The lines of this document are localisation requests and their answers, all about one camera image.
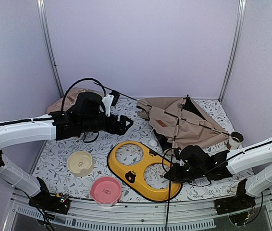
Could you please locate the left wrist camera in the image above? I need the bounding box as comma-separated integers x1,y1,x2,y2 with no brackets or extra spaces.
99,90,120,117

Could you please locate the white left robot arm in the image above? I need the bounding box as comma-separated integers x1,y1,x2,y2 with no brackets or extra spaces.
0,112,133,209

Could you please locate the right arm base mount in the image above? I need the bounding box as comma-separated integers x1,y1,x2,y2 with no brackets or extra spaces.
214,179,256,226

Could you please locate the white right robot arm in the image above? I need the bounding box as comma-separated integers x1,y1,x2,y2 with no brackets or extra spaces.
164,137,272,210

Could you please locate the front aluminium rail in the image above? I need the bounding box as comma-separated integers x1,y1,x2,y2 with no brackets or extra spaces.
3,190,272,231

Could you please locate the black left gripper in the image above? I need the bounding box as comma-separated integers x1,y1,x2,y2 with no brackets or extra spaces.
80,114,134,135

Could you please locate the left metal frame post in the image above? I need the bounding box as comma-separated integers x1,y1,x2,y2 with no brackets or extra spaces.
37,0,64,97

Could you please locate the metal frame post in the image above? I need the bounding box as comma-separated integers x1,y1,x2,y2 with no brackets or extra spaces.
37,0,64,97
218,0,247,104

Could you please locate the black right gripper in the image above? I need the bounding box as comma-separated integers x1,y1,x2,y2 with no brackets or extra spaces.
164,163,206,183

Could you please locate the black tent pole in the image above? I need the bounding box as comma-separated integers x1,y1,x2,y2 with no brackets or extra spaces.
94,81,230,135
164,95,190,231

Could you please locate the pink pet bowl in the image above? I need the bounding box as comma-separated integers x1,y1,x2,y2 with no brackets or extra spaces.
90,177,122,207

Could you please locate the beige fabric pet tent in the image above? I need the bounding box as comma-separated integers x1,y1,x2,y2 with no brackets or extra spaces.
136,95,229,151

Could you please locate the white pompom toy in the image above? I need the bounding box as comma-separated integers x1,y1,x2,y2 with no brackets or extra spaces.
148,139,158,147

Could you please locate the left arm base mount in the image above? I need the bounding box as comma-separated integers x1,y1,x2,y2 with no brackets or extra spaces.
28,177,71,215

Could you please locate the cream pet bowl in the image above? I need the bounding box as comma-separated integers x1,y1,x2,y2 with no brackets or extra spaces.
67,151,94,177

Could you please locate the yellow double bowl holder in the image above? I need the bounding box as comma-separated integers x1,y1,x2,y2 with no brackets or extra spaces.
106,141,183,203

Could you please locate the brown patterned pillow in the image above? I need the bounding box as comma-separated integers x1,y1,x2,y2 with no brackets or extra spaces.
46,87,96,114

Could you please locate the right metal frame post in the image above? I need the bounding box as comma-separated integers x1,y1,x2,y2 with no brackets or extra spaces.
218,0,247,104

